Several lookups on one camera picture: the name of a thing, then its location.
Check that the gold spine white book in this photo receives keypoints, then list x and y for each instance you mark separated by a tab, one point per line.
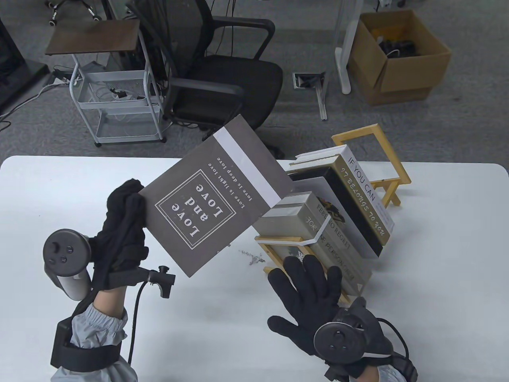
362	187

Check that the black mesh office chair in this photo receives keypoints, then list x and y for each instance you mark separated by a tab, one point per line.
230	87

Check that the person's right hand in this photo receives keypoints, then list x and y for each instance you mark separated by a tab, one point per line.
310	294

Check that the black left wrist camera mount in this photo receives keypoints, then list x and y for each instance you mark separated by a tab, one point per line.
131	276

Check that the white cart wooden top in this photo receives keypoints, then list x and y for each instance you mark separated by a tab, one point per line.
91	36

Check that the grey book pictured spine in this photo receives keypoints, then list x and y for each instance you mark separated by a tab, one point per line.
336	230

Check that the metal floor socket box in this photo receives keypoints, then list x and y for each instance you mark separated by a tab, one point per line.
308	80

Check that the black left forearm band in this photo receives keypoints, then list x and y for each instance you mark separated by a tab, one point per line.
87	354

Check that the black cabinet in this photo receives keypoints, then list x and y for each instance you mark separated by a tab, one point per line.
12	71

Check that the person's left hand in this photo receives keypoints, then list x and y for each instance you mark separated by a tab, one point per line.
123	230

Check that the black spine white book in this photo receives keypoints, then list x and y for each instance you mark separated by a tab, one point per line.
352	217

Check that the brown cardboard box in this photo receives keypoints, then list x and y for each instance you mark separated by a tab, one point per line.
409	75

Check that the black right forearm band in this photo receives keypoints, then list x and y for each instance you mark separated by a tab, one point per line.
405	370

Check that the white desk leg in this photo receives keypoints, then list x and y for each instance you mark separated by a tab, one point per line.
342	71

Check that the black left hand controller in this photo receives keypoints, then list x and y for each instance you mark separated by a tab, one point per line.
63	250

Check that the thick grey book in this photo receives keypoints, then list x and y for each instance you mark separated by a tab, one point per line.
206	199

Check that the office chair wheel base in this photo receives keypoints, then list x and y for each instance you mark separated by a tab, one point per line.
53	19

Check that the black power adapter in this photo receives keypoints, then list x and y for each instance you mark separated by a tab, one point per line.
59	73

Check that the black right hand controller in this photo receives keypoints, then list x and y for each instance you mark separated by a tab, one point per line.
338	340

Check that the grey metal desk foot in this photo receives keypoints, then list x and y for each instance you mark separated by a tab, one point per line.
322	103

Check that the wooden book rack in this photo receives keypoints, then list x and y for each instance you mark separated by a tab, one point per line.
358	134

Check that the black hand controller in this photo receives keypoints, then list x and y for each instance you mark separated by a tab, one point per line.
63	250
338	340

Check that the person's left forearm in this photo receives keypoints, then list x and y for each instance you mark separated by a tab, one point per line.
111	302

